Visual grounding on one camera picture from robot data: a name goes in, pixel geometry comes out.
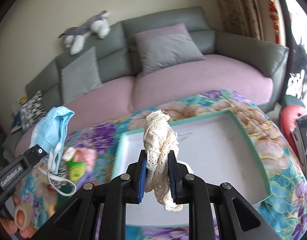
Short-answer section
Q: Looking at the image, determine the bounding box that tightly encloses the light blue face mask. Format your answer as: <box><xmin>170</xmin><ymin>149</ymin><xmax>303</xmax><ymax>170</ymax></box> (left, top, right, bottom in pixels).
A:
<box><xmin>30</xmin><ymin>106</ymin><xmax>76</xmax><ymax>197</ymax></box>

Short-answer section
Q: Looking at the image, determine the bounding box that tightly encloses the green tissue pack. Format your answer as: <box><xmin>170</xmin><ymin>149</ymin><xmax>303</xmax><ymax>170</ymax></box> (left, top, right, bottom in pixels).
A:
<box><xmin>68</xmin><ymin>161</ymin><xmax>86</xmax><ymax>184</ymax></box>

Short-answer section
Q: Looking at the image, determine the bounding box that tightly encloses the cream lace scrunchie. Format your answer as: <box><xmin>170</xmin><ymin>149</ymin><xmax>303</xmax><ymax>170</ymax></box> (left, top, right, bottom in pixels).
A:
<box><xmin>143</xmin><ymin>109</ymin><xmax>183</xmax><ymax>211</ymax></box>

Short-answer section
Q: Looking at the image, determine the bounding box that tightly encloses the pink white fluffy cloth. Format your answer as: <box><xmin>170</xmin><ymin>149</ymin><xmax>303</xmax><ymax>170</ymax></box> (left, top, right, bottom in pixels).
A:
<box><xmin>62</xmin><ymin>147</ymin><xmax>97</xmax><ymax>173</ymax></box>

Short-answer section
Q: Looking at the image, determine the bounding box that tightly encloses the leopard print scrunchie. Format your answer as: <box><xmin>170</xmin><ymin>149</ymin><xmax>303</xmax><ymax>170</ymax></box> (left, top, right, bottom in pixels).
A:
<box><xmin>47</xmin><ymin>160</ymin><xmax>69</xmax><ymax>190</ymax></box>

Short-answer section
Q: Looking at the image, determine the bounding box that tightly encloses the person's left hand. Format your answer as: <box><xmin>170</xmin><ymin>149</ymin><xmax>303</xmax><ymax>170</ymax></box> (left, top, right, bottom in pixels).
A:
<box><xmin>0</xmin><ymin>194</ymin><xmax>37</xmax><ymax>239</ymax></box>

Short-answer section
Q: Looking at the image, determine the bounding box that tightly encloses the blue item behind pillow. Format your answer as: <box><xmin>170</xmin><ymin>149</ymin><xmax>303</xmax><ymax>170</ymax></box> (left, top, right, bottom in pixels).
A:
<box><xmin>11</xmin><ymin>112</ymin><xmax>22</xmax><ymax>134</ymax></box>

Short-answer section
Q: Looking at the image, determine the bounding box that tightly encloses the black white patterned pillow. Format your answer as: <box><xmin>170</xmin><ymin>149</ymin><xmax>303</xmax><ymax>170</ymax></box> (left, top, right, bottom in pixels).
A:
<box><xmin>19</xmin><ymin>90</ymin><xmax>46</xmax><ymax>131</ymax></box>

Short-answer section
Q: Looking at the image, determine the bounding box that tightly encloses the teal white tray box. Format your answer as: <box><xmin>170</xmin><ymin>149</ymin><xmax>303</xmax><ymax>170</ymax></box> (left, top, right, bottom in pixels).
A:
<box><xmin>126</xmin><ymin>110</ymin><xmax>272</xmax><ymax>228</ymax></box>

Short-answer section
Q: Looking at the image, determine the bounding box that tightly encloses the beige tape roll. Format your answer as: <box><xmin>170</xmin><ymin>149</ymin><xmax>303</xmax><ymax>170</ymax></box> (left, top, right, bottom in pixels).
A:
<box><xmin>14</xmin><ymin>203</ymin><xmax>33</xmax><ymax>230</ymax></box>

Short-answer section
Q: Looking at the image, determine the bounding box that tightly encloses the grey pillow left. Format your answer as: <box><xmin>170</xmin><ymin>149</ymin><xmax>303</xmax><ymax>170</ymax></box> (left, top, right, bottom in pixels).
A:
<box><xmin>61</xmin><ymin>47</ymin><xmax>102</xmax><ymax>105</ymax></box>

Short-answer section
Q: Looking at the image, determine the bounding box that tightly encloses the pink sofa seat cover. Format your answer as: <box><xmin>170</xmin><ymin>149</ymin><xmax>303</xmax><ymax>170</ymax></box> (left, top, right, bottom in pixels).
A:
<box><xmin>14</xmin><ymin>54</ymin><xmax>274</xmax><ymax>156</ymax></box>

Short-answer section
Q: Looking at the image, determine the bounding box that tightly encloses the floral quilted blanket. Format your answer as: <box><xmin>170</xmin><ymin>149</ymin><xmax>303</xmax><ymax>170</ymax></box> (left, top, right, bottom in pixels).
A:
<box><xmin>8</xmin><ymin>88</ymin><xmax>307</xmax><ymax>240</ymax></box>

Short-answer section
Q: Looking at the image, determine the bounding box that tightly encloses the husky plush toy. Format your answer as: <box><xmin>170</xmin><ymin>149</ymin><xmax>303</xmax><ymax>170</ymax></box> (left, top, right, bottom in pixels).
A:
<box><xmin>58</xmin><ymin>10</ymin><xmax>111</xmax><ymax>56</ymax></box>

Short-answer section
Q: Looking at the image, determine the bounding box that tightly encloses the red plastic stool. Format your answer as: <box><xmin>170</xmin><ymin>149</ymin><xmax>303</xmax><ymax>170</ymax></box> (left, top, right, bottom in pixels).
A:
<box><xmin>279</xmin><ymin>105</ymin><xmax>307</xmax><ymax>160</ymax></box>

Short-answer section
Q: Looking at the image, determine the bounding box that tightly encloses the grey sofa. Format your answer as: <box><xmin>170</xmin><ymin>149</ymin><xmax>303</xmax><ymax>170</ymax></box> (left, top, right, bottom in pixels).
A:
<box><xmin>2</xmin><ymin>5</ymin><xmax>290</xmax><ymax>153</ymax></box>

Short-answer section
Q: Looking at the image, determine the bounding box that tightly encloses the grey purple pillow right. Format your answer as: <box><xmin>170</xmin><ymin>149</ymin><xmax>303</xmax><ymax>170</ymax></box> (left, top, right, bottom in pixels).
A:
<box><xmin>133</xmin><ymin>23</ymin><xmax>204</xmax><ymax>75</ymax></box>

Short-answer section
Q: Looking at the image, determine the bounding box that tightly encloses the beige patterned curtain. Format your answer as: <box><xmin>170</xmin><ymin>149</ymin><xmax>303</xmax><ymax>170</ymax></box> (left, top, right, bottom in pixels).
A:
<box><xmin>217</xmin><ymin>0</ymin><xmax>264</xmax><ymax>40</ymax></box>

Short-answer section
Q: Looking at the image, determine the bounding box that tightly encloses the red hanging decoration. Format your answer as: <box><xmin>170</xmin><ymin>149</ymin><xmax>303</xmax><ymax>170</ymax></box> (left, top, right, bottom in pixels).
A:
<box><xmin>268</xmin><ymin>0</ymin><xmax>281</xmax><ymax>44</ymax></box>

